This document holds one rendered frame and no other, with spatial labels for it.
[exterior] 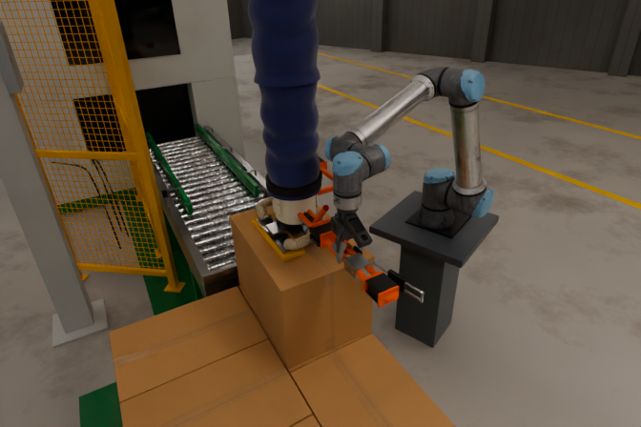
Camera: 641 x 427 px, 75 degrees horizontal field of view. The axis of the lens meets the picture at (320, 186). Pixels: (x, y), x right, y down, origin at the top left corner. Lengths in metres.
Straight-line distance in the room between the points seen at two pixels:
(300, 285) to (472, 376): 1.32
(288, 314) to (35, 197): 1.56
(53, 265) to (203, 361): 1.25
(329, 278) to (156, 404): 0.78
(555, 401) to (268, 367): 1.48
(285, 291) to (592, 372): 1.85
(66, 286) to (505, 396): 2.48
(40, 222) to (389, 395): 1.97
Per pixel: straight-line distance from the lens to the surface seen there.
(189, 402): 1.80
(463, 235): 2.22
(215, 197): 3.08
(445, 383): 2.52
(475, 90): 1.74
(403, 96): 1.66
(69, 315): 3.04
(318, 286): 1.60
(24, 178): 2.60
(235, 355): 1.89
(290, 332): 1.68
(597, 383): 2.80
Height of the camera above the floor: 1.94
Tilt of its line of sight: 27 degrees down
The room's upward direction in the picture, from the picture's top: 2 degrees counter-clockwise
